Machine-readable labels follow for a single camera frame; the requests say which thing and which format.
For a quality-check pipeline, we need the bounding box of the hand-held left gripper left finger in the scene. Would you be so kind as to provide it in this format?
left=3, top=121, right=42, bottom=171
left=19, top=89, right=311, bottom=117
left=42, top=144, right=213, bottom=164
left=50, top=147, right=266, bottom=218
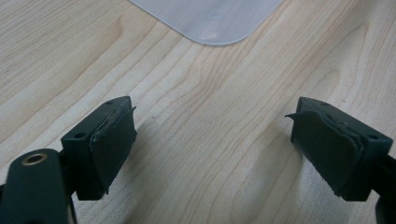
left=60, top=95, right=138, bottom=202

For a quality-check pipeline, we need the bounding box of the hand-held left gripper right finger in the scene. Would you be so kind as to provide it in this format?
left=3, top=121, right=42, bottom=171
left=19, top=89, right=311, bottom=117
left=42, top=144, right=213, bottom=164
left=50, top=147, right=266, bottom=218
left=285, top=96, right=394, bottom=203

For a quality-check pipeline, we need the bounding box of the translucent white plastic sheet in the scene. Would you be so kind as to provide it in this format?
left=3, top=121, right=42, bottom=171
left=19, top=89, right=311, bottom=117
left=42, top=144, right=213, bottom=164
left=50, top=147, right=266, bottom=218
left=129, top=0, right=284, bottom=47

